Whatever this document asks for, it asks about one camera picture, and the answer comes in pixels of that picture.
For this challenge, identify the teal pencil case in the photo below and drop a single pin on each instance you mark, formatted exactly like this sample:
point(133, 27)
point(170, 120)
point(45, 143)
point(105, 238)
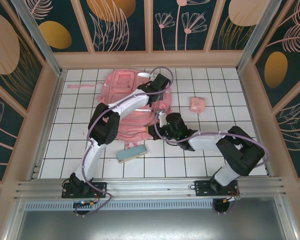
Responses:
point(131, 152)

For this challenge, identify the small pink pouch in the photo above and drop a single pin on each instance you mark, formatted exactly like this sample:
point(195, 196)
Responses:
point(197, 103)

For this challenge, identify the pink school backpack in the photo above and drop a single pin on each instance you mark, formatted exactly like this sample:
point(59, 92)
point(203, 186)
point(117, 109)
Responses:
point(120, 82)

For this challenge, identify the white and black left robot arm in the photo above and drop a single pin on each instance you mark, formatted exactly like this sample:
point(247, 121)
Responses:
point(130, 102)

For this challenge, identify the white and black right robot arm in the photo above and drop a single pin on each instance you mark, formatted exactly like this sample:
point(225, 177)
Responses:
point(210, 143)

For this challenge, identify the grey metal panel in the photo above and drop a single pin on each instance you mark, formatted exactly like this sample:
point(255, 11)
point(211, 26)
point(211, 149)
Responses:
point(150, 225)

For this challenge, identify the small circuit board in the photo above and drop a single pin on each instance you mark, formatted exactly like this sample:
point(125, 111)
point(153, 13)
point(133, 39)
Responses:
point(83, 203)

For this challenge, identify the aluminium mounting rail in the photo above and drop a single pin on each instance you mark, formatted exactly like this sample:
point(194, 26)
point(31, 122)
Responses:
point(150, 186)

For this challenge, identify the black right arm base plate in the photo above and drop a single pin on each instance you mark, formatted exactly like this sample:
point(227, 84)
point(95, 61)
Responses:
point(201, 188)

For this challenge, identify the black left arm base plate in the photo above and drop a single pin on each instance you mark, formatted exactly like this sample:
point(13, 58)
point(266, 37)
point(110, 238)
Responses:
point(100, 188)

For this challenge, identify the aluminium frame post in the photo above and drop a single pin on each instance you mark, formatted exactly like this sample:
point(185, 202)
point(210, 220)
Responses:
point(260, 32)
point(37, 37)

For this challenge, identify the aluminium side rail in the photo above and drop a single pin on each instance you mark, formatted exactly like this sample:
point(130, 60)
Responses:
point(37, 170)

